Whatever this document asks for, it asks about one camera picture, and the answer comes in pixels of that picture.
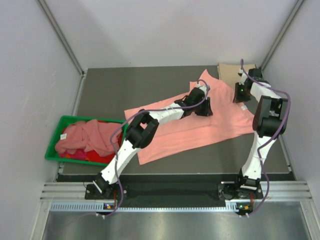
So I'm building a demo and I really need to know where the salmon pink t shirt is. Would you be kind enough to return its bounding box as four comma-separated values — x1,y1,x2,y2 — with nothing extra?
137,70,254,165

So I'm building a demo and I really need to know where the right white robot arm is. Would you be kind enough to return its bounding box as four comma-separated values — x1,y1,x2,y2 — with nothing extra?
233,68,290,198

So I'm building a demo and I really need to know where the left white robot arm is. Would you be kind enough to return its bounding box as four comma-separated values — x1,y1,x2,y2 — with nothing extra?
93,84,213,199

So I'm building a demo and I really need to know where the dusty pink shirt in bin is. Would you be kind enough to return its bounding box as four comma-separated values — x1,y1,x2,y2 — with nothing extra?
55,119,121,157

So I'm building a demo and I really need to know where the red shirt in bin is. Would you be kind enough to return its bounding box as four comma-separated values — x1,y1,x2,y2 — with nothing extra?
58,130,123,164

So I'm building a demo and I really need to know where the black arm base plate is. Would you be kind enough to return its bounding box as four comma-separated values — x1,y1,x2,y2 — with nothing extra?
84,181,263,207

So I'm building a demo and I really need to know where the aluminium frame rail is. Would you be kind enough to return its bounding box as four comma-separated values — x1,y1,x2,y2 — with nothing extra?
40,181,313,202

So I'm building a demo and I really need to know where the slotted grey cable duct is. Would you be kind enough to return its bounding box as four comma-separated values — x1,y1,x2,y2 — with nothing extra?
50,202,239,213

